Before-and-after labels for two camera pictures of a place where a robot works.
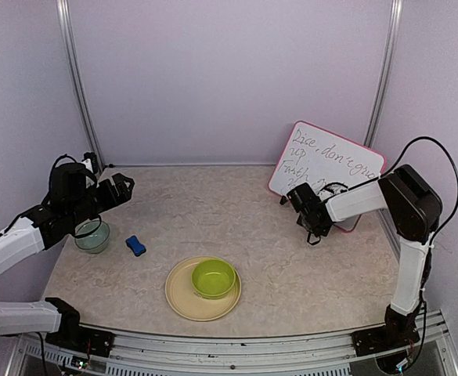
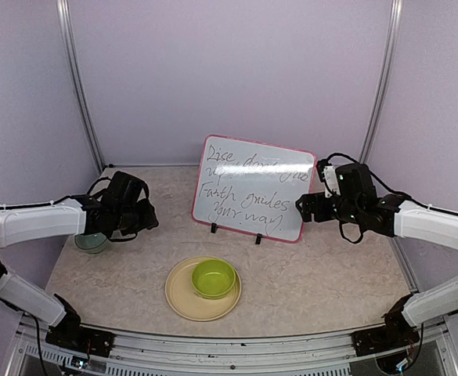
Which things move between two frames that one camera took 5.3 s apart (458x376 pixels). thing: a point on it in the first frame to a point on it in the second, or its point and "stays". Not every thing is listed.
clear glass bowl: (95, 242) stays
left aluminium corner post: (63, 8) stays
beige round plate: (184, 300) stays
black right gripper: (322, 230) to (321, 214)
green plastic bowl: (213, 279) stays
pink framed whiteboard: (312, 156) to (252, 187)
